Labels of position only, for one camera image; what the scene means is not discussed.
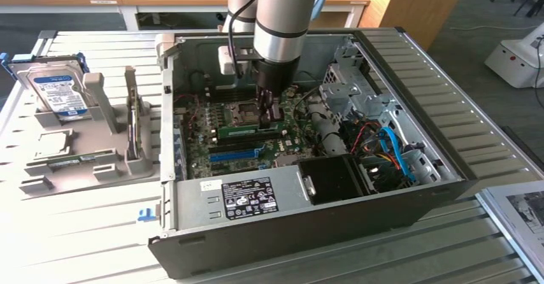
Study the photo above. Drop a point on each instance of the black expansion slot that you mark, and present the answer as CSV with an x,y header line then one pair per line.
x,y
230,149

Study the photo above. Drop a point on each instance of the grey power supply unit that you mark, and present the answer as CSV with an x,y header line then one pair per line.
x,y
195,201

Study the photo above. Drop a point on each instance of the blue expansion slot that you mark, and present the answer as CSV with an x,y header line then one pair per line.
x,y
234,156

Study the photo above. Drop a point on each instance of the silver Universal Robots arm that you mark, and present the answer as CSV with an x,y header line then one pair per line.
x,y
280,10

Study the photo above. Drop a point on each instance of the hard disk with blue caddy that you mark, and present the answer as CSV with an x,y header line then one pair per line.
x,y
58,89

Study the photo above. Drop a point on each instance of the printed paper booklet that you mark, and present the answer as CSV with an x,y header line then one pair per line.
x,y
516,214

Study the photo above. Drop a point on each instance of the black fan shroud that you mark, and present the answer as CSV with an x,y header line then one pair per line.
x,y
330,179

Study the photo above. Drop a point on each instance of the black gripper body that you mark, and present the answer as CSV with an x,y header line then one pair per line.
x,y
275,75

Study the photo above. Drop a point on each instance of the metal disk bay cage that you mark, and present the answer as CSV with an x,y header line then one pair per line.
x,y
352,96

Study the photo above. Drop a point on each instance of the blue plastic clip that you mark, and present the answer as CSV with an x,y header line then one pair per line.
x,y
147,215

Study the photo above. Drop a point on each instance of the CPU socket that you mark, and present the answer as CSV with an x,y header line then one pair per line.
x,y
243,110

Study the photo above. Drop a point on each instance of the wooden cabinet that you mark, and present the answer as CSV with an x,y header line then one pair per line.
x,y
408,4

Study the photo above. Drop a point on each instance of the white machine with red button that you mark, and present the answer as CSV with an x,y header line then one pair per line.
x,y
516,61

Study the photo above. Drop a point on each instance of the CPU chip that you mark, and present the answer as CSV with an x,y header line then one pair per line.
x,y
52,144

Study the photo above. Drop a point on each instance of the green RAM stick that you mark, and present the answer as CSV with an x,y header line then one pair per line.
x,y
70,162
238,132

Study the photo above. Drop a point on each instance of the grey parts rack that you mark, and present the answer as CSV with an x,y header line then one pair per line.
x,y
106,166

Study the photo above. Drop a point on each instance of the graphics card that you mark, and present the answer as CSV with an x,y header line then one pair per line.
x,y
135,128

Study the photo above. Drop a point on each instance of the black open PC case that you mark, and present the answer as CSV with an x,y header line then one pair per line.
x,y
298,239

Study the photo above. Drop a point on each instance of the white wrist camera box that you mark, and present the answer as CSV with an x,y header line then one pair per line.
x,y
228,59

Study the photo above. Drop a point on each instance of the black RAM slot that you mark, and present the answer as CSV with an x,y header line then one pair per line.
x,y
247,139

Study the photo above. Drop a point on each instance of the green motherboard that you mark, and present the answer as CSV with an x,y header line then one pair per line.
x,y
204,121

